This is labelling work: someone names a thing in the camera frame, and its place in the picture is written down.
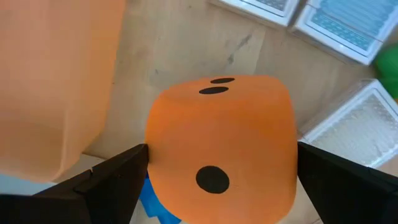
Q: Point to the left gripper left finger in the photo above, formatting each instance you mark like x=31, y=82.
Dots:
x=118, y=186

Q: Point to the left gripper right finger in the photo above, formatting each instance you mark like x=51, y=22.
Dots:
x=342, y=193

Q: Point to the face-up playing card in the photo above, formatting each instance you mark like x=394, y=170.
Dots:
x=357, y=130

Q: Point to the orange foam die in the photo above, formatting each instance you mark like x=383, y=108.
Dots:
x=233, y=130

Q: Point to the green two-stud block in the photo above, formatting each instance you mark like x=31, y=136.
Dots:
x=388, y=68

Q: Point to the rounded blue block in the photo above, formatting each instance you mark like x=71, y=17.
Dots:
x=152, y=202

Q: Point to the orange plastic bin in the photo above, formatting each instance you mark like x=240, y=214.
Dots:
x=46, y=77

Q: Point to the blue-backed playing card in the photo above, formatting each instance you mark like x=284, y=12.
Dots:
x=348, y=28

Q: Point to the upper white playing card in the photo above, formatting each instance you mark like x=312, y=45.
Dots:
x=264, y=9

